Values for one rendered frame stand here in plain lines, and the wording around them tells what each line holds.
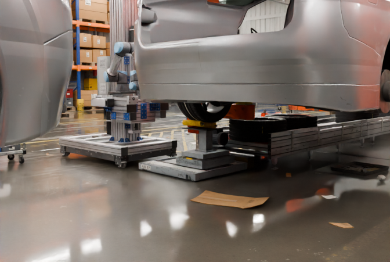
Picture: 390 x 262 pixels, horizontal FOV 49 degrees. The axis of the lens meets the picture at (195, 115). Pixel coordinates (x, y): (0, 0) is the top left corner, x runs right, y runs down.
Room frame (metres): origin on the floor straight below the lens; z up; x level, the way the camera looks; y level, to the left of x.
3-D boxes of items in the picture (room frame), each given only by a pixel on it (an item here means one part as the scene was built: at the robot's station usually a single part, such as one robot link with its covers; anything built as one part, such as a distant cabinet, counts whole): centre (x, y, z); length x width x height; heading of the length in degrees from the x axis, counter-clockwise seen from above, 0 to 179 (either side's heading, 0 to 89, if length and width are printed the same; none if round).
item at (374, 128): (6.90, -2.54, 0.19); 1.00 x 0.86 x 0.39; 136
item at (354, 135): (5.65, -1.34, 0.14); 2.47 x 0.85 x 0.27; 136
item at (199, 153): (4.38, -0.11, 0.32); 0.40 x 0.30 x 0.28; 136
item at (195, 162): (4.38, -0.11, 0.13); 0.50 x 0.36 x 0.10; 136
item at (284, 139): (5.36, -1.63, 0.28); 2.47 x 0.06 x 0.22; 136
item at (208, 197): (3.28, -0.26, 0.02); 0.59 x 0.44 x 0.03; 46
